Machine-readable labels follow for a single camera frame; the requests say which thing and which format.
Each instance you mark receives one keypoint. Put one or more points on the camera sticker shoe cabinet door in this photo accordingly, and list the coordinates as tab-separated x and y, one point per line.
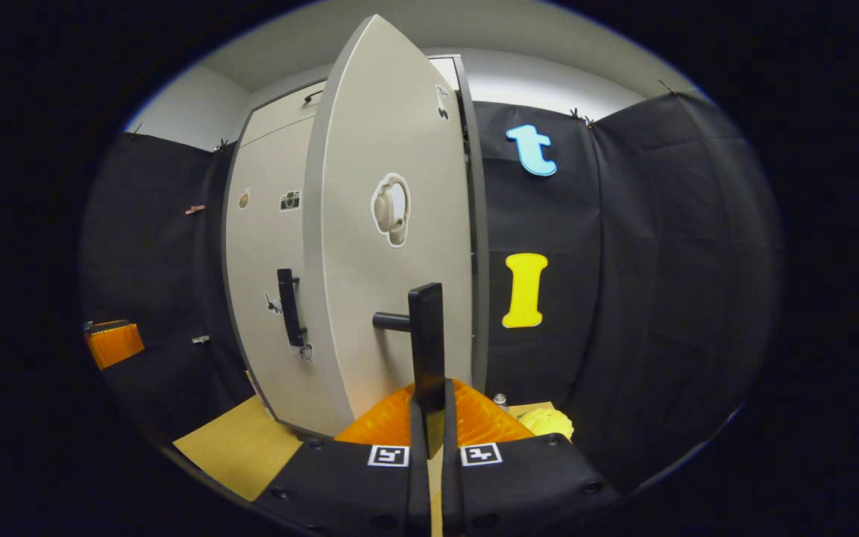
265	246

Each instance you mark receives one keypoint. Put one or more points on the headphone sticker shoe cabinet door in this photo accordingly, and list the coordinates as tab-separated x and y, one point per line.
392	134

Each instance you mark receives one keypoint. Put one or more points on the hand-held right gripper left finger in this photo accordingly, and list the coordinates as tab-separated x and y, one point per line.
340	485

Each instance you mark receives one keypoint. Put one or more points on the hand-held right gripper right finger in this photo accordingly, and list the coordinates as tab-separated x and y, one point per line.
534	481

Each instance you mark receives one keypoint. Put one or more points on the beige double-door shoe cabinet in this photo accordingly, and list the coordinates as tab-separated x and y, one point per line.
480	224

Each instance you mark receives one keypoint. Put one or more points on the black backdrop cloth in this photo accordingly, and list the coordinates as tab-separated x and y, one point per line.
661	261

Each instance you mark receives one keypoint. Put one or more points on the black binder clip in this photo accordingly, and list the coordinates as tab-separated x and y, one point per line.
136	130
221	142
579	116
666	87

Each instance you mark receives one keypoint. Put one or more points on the green bottle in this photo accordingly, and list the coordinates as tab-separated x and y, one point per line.
500	400

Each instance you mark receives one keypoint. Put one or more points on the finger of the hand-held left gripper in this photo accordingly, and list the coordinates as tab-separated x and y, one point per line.
115	344

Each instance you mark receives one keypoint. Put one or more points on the yellow cloth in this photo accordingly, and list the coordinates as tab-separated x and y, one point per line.
547	424

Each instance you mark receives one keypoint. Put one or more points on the pink clip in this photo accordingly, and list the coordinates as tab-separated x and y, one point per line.
194	209

